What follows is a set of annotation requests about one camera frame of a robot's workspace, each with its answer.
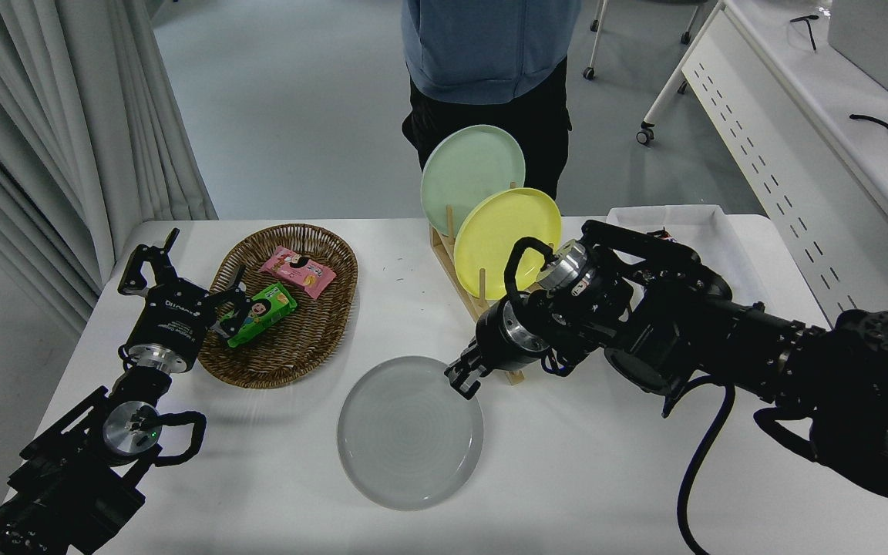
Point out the silver laptop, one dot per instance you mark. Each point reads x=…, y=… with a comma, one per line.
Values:
x=876, y=38

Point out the white tray with cork base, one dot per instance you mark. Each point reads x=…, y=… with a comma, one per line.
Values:
x=698, y=220

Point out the pink snack pack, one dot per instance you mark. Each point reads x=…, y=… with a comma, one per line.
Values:
x=290, y=266

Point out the grey plate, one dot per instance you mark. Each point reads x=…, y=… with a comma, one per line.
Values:
x=405, y=439

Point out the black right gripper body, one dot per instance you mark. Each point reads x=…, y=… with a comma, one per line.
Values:
x=494, y=343

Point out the white perforated desk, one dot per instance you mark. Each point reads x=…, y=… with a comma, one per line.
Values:
x=798, y=116

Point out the black glasses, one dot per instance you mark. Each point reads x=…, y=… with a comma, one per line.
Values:
x=805, y=17

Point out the green snack pack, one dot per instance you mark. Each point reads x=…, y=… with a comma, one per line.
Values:
x=270, y=304

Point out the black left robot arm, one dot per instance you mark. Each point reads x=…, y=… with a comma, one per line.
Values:
x=66, y=478

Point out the pale green plate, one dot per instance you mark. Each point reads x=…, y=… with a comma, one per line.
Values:
x=463, y=169

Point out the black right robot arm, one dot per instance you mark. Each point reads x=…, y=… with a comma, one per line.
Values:
x=721, y=331

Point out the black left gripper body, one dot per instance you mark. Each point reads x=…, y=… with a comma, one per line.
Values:
x=174, y=324

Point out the wooden plate rack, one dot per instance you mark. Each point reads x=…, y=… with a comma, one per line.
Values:
x=516, y=377

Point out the long Snickers bar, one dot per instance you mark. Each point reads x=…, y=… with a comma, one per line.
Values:
x=664, y=233

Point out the pale grey curtain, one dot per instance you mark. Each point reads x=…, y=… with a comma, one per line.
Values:
x=66, y=116

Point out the brown wicker basket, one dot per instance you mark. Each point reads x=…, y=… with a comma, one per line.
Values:
x=313, y=331

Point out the yellow plate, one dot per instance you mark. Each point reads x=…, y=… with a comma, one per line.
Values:
x=490, y=231

